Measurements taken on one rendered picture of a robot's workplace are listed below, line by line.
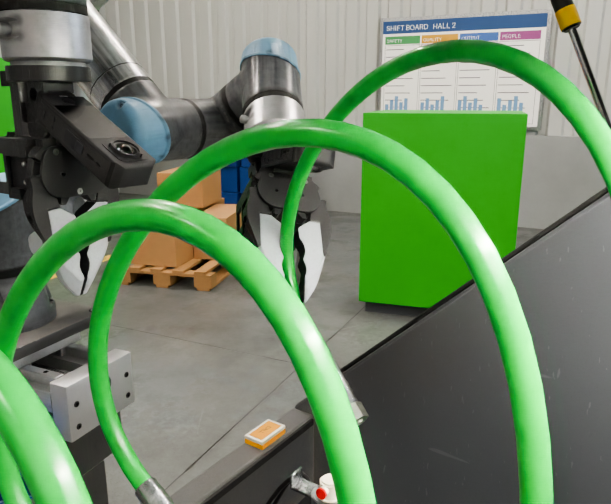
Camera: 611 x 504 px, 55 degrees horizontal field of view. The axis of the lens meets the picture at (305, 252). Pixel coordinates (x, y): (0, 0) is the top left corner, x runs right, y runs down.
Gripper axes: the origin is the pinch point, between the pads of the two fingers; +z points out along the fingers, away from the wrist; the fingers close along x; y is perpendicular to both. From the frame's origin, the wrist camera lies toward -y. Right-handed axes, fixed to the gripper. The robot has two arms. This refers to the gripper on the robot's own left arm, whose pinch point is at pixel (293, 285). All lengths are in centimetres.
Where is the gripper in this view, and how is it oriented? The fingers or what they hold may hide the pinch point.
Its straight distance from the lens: 58.7
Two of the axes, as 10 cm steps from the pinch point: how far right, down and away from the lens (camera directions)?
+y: -3.8, 4.9, 7.8
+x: -9.2, -1.3, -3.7
